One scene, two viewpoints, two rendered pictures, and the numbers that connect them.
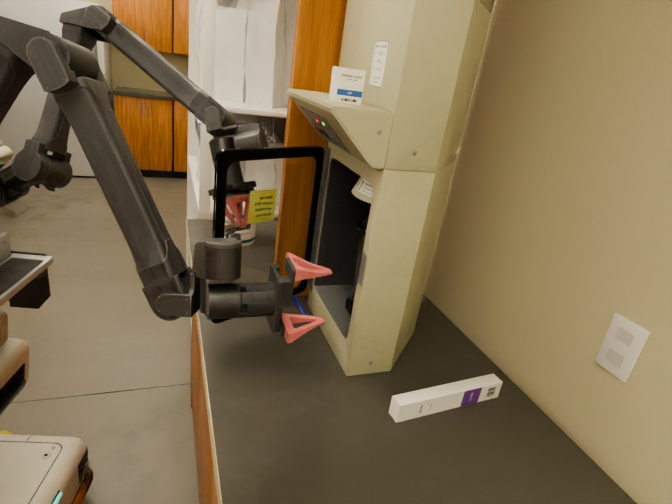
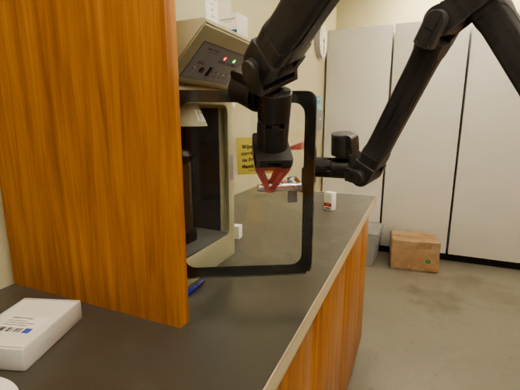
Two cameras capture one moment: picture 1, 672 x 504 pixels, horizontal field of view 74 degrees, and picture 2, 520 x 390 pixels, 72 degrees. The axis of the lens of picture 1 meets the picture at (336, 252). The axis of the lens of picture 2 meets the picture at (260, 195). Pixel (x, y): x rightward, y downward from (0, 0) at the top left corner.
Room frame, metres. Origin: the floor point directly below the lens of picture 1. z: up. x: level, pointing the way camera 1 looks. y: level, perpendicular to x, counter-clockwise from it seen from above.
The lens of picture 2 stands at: (1.47, 0.73, 1.33)
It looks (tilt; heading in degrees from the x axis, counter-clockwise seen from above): 12 degrees down; 226
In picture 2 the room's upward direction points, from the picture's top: straight up
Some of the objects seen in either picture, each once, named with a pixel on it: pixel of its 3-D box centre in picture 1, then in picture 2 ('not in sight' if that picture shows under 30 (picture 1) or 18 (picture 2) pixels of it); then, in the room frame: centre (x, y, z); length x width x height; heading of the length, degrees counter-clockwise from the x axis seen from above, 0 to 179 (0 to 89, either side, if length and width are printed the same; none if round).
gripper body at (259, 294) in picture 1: (260, 299); (319, 166); (0.64, 0.11, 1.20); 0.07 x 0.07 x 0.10; 23
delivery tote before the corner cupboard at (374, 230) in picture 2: not in sight; (348, 241); (-1.51, -1.12, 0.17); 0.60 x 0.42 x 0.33; 111
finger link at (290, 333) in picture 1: (299, 314); not in sight; (0.67, 0.05, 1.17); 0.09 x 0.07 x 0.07; 113
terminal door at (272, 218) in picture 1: (268, 232); (243, 188); (0.98, 0.16, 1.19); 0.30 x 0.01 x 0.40; 141
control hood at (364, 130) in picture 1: (330, 124); (221, 61); (0.94, 0.05, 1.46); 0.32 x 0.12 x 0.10; 23
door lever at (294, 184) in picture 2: not in sight; (279, 186); (0.94, 0.23, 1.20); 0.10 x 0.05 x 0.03; 141
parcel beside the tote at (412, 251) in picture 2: not in sight; (412, 250); (-1.77, -0.58, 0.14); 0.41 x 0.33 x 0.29; 119
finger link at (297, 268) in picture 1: (304, 279); not in sight; (0.67, 0.05, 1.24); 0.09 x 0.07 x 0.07; 113
